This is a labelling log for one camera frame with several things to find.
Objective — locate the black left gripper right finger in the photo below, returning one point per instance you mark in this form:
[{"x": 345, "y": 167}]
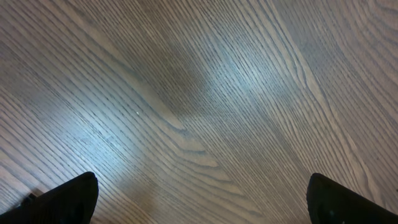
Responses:
[{"x": 329, "y": 202}]

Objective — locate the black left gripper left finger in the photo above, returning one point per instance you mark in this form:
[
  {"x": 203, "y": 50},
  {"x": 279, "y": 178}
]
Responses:
[{"x": 73, "y": 202}]

